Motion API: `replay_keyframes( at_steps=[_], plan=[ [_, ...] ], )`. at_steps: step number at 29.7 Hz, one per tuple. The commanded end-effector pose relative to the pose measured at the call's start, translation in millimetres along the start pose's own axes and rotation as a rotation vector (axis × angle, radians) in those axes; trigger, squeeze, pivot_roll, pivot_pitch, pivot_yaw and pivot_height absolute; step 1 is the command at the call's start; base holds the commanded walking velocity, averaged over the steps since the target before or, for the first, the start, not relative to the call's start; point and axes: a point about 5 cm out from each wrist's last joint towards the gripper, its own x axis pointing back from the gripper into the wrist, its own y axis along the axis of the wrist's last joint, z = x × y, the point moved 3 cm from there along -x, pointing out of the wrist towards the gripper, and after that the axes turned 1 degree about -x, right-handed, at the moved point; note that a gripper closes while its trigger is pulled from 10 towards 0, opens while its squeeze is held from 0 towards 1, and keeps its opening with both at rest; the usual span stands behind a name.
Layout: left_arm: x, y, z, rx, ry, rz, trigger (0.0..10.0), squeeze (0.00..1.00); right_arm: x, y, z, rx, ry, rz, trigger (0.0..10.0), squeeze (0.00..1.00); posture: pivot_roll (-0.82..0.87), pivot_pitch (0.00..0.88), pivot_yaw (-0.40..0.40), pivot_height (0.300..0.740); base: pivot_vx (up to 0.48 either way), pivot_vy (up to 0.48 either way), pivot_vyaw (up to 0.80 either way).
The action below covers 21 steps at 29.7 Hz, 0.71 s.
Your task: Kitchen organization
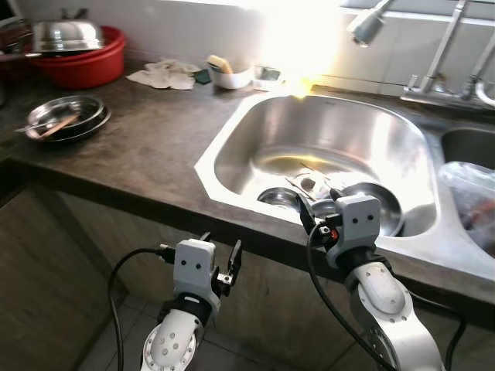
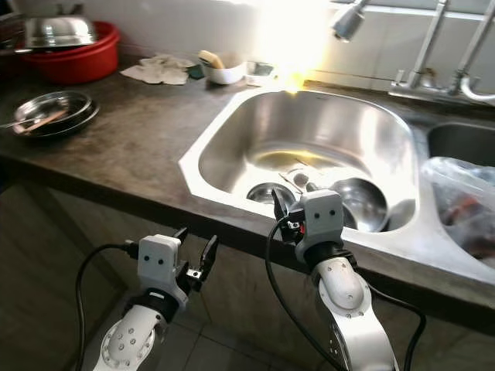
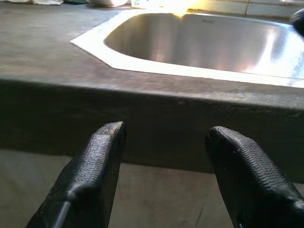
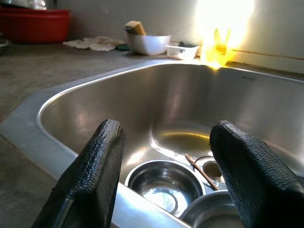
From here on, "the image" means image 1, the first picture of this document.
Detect small clear plastic container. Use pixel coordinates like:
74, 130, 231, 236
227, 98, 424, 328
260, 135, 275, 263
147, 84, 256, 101
254, 65, 284, 90

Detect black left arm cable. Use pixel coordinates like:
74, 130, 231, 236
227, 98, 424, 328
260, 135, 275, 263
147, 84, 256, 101
108, 246, 176, 371

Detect yellow sponge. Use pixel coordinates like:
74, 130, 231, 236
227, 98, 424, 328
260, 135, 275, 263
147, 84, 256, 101
207, 54, 235, 75

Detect round steel bowl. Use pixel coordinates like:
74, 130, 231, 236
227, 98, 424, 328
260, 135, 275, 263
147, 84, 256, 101
340, 183, 405, 237

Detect wooden chopstick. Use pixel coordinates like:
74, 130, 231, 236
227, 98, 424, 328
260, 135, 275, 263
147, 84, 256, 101
37, 114, 78, 138
40, 117, 80, 141

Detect small white bowl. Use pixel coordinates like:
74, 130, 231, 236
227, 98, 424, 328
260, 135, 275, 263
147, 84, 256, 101
209, 66, 254, 90

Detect deep round steel plate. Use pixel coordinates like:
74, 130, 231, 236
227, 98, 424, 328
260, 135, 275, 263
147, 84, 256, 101
26, 95, 106, 141

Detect small steel bowl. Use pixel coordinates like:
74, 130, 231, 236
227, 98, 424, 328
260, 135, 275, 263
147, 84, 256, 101
258, 187, 304, 211

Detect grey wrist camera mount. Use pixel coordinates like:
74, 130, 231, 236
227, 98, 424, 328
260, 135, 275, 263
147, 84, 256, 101
334, 195, 382, 253
172, 239, 218, 301

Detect tall chrome faucet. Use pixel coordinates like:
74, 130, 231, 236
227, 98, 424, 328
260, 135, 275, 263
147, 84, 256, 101
401, 0, 474, 109

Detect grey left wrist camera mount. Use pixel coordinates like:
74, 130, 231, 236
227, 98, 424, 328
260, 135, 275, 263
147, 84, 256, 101
172, 239, 218, 301

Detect chrome faucet spray head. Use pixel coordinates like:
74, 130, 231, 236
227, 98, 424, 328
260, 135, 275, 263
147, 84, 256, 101
347, 0, 397, 49

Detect domed steel lid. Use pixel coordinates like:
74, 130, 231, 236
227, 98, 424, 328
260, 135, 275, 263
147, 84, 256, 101
29, 8, 107, 55

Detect stainless steel double sink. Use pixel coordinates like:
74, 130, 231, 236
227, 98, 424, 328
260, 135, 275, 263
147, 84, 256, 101
193, 87, 495, 283

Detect white crumpled cloth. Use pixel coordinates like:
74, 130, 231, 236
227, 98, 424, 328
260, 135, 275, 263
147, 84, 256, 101
126, 59, 202, 91

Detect curved chrome faucet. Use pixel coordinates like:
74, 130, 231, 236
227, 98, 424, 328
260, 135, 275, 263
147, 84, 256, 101
468, 31, 495, 109

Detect steel spoon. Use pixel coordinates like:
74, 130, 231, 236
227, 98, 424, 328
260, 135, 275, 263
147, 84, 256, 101
15, 122, 49, 134

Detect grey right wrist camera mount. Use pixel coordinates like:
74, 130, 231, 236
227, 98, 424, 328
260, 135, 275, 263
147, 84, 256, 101
334, 195, 382, 253

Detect clear plastic bag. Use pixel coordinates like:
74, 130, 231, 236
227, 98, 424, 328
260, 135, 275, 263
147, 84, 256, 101
439, 160, 495, 257

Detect red plastic basin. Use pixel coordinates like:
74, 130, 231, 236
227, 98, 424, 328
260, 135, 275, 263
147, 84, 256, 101
31, 26, 127, 90

